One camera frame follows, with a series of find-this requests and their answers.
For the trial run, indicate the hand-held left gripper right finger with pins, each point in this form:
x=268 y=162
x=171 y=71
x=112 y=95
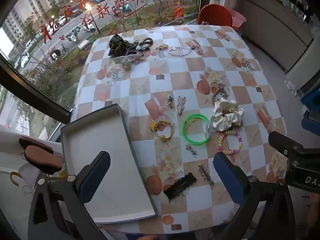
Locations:
x=228 y=177

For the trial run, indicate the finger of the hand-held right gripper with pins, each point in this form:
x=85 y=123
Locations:
x=283 y=142
x=312 y=127

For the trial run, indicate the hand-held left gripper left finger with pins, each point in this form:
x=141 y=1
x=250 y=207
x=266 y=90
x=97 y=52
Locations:
x=96 y=177

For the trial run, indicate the grey shallow box tray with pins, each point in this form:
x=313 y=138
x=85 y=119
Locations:
x=110 y=170

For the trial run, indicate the black scalloped hair clip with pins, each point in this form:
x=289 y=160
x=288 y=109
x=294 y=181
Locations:
x=180 y=186

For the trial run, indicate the green translucent bangle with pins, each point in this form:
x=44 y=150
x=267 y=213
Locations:
x=188 y=137

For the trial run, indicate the white polka-dot scrunchie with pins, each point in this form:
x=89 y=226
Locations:
x=226 y=117

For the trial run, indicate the silver rhinestone hair clip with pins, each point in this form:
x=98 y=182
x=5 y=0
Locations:
x=206 y=175

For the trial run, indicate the blue plastic stool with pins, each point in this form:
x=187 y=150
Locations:
x=311 y=96

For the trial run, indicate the small silver charm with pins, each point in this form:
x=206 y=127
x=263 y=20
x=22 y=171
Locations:
x=191 y=150

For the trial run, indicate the white patterned cloth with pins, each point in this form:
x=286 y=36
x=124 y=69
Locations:
x=291 y=85

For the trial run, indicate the brown slipper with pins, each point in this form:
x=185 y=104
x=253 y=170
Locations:
x=43 y=158
x=32 y=143

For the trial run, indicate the white cloth bag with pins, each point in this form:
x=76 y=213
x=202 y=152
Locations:
x=28 y=177

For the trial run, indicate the silver bow hair clip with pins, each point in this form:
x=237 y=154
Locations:
x=180 y=106

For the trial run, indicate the silver charm earring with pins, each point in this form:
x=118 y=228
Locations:
x=170 y=101

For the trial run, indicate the white cabinet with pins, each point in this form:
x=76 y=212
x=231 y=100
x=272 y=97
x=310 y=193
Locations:
x=275 y=27

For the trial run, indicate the checkered floral tablecloth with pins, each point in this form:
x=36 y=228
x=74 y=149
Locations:
x=175 y=80

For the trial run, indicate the gold square hair clip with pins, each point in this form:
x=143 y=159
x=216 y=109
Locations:
x=126 y=67

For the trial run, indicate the clear hair claw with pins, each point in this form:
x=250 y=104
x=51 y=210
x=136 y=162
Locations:
x=126 y=59

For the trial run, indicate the pink plastic basin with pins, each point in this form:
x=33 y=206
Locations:
x=237 y=18

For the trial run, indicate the leopard print scrunchie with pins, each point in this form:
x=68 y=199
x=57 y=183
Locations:
x=117 y=45

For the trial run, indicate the orange plastic stool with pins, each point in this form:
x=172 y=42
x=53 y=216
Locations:
x=215 y=15

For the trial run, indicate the gold charm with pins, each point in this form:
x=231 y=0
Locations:
x=162 y=47

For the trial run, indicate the dark window frame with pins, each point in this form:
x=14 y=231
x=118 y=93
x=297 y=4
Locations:
x=32 y=90

